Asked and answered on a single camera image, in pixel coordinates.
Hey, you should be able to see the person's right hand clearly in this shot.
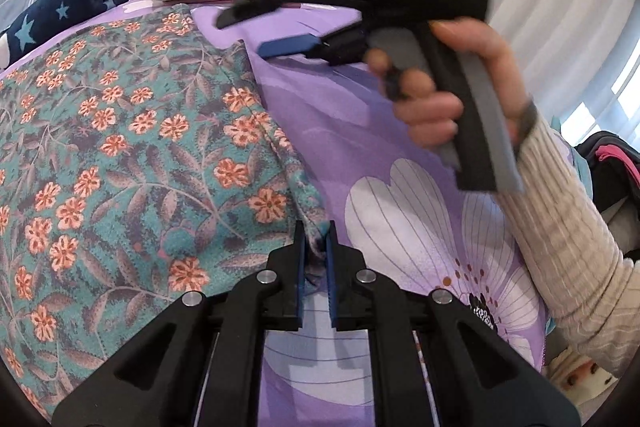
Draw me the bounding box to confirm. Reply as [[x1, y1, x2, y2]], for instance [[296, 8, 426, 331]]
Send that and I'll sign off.
[[366, 18, 532, 152]]

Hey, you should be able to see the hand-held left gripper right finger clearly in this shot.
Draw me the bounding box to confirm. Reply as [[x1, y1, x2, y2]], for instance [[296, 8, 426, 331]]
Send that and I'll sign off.
[[326, 221, 581, 427]]

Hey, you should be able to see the person's right forearm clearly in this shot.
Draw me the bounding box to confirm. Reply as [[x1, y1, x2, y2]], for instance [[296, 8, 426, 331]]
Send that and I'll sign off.
[[492, 119, 640, 378]]

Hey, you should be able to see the cream plush toy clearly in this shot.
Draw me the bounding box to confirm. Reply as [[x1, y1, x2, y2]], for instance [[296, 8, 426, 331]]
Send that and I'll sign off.
[[545, 347, 618, 403]]

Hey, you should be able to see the teal floral shirt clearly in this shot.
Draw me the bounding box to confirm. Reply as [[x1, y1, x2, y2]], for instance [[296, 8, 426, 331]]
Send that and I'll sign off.
[[0, 2, 326, 423]]

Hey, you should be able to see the purple floral bed sheet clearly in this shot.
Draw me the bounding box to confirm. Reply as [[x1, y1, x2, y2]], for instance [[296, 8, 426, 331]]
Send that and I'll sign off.
[[0, 0, 576, 427]]

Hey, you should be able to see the dark wristband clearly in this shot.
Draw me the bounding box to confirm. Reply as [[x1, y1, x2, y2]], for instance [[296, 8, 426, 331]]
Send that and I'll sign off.
[[512, 99, 540, 145]]

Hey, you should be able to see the dark bag with pink trim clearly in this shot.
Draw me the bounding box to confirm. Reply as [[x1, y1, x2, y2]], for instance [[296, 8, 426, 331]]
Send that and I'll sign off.
[[575, 131, 640, 212]]

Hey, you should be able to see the navy star-print garment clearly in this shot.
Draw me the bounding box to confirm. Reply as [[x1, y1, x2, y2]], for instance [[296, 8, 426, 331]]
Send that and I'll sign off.
[[0, 0, 132, 68]]

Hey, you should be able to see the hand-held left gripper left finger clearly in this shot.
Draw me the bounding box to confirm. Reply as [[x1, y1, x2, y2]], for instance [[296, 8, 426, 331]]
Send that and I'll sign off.
[[52, 221, 306, 427]]

